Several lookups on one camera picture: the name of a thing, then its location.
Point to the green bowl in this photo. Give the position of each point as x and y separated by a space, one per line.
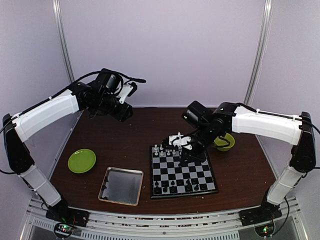
224 143

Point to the black and grey chessboard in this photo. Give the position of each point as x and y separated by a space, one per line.
165 167

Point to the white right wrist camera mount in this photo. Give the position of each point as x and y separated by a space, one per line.
181 141

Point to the metal tray with wood rim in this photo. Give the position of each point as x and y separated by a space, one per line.
121 186

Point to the aluminium front rail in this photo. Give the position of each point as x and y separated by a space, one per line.
221 225

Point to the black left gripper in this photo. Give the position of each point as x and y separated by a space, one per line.
122 115

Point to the right aluminium frame post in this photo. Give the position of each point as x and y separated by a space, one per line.
261 48

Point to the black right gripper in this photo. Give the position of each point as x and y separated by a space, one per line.
185 155

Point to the green plate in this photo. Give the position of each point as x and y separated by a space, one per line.
81 161

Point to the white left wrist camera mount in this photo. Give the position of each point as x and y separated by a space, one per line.
127 90

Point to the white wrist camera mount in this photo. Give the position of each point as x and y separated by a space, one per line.
127 90
181 141

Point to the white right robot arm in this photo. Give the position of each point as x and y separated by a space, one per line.
296 130

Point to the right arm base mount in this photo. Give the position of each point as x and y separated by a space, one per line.
262 219

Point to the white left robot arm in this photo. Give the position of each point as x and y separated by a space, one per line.
103 92

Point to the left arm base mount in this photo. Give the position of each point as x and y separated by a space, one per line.
66 227

